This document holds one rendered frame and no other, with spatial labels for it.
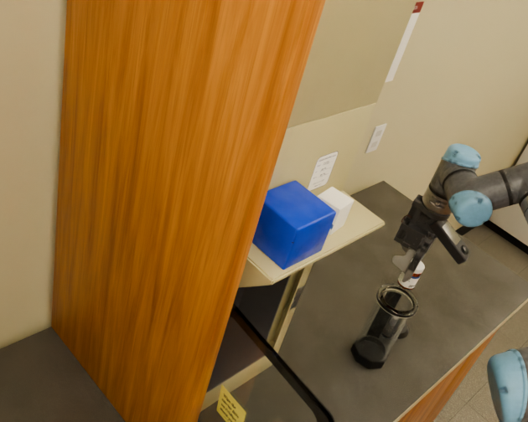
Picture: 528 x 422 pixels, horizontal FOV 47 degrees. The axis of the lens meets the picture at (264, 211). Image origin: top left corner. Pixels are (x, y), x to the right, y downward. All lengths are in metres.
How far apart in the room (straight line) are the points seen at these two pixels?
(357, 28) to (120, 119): 0.41
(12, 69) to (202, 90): 0.42
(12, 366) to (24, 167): 0.49
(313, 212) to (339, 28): 0.29
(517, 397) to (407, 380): 0.70
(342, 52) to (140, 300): 0.57
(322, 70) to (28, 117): 0.57
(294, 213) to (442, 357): 0.99
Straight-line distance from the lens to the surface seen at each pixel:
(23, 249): 1.42
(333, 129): 1.07
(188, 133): 0.89
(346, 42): 0.97
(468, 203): 1.25
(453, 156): 1.34
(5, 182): 1.28
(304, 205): 1.00
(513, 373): 1.08
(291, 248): 0.96
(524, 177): 1.29
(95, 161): 1.14
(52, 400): 1.48
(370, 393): 1.66
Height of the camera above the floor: 2.16
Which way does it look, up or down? 36 degrees down
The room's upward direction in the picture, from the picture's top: 17 degrees clockwise
